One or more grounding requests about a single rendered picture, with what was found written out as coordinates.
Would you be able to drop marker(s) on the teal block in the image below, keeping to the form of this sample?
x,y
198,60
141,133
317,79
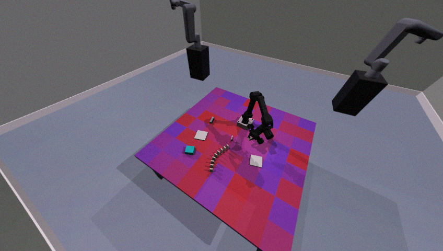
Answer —
x,y
190,150

